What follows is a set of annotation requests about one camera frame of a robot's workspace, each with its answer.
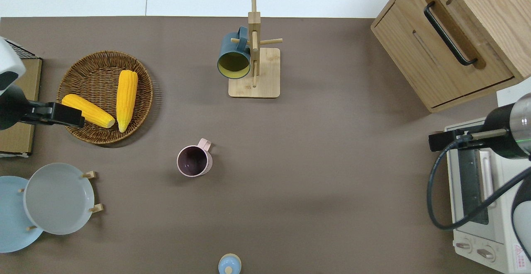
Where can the wooden plate rack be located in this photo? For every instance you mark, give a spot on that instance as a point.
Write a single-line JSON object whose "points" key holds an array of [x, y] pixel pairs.
{"points": [[88, 175]]}

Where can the round brown wicker basket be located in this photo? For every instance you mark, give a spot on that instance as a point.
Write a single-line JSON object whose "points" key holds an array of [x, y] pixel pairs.
{"points": [[95, 66]]}

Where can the grey plate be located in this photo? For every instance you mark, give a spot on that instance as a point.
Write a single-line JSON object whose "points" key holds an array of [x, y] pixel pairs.
{"points": [[58, 199]]}

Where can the wooden cabinet box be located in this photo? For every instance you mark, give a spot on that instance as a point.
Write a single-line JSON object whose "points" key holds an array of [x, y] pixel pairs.
{"points": [[415, 54]]}

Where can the yellow corn cob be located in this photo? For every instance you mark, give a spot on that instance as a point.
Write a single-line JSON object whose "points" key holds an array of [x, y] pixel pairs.
{"points": [[95, 114], [126, 100]]}

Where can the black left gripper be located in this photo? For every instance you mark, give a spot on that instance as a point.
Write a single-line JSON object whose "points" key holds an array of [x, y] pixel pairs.
{"points": [[10, 108]]}

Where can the white toaster oven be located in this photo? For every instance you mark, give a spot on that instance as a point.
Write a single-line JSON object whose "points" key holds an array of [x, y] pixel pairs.
{"points": [[506, 232]]}

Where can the dark blue mug yellow inside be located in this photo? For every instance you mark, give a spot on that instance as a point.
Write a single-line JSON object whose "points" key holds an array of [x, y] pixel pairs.
{"points": [[230, 48]]}

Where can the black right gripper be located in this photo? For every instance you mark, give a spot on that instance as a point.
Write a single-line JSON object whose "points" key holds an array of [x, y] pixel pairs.
{"points": [[500, 124]]}

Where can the pink mug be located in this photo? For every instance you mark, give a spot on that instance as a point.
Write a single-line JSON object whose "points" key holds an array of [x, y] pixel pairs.
{"points": [[193, 160]]}

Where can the small blue bottle top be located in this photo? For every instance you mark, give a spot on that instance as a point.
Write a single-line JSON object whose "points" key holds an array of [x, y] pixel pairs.
{"points": [[229, 265]]}

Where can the light blue plate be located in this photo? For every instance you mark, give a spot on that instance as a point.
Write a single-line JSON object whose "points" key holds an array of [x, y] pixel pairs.
{"points": [[12, 220]]}

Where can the brown table mat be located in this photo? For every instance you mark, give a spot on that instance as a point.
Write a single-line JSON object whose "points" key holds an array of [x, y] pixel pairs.
{"points": [[311, 183]]}

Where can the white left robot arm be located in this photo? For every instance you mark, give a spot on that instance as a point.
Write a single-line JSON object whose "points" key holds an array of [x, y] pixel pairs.
{"points": [[8, 60]]}

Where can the wooden mug tree stand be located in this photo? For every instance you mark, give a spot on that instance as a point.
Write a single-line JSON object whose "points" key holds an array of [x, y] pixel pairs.
{"points": [[267, 79]]}

